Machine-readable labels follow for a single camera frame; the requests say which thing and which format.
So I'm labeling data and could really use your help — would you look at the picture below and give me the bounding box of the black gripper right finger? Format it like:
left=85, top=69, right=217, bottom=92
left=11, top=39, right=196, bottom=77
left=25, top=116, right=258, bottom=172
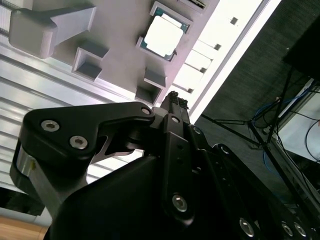
left=178, top=98, right=320, bottom=240

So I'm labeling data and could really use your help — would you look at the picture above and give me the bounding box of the CPU with silver top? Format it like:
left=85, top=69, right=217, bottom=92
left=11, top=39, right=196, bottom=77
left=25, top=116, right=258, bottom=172
left=138, top=6, right=191, bottom=61

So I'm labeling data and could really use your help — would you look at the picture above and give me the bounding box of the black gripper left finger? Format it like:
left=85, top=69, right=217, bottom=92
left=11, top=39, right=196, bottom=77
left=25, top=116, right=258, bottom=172
left=11, top=91, right=196, bottom=228

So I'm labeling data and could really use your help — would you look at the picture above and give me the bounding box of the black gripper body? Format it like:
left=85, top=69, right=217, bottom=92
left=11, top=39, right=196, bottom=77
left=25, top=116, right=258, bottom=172
left=44, top=154, right=241, bottom=240

